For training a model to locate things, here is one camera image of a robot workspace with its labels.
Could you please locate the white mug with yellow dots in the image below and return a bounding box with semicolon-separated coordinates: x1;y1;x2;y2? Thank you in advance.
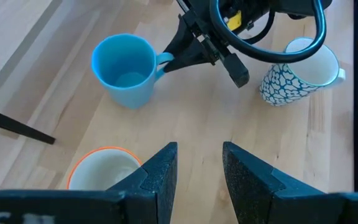
66;146;143;191

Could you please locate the white mug blue floral pattern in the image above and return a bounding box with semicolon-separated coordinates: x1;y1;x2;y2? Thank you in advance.
259;36;347;108

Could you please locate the black right gripper cable loop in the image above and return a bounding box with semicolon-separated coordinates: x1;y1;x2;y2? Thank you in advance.
209;0;328;64

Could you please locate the black shelf support post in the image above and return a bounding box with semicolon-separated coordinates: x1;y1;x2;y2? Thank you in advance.
0;105;57;146

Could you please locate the plain light blue mug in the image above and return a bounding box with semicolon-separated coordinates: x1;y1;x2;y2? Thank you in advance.
91;33;176;110

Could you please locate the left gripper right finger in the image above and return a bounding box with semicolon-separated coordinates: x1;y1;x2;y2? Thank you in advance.
222;141;358;224

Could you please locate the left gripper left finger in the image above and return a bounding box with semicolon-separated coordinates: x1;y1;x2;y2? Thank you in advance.
0;141;179;224

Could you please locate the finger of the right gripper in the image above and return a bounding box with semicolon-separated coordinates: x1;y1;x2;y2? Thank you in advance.
163;14;210;58
163;52;219;73

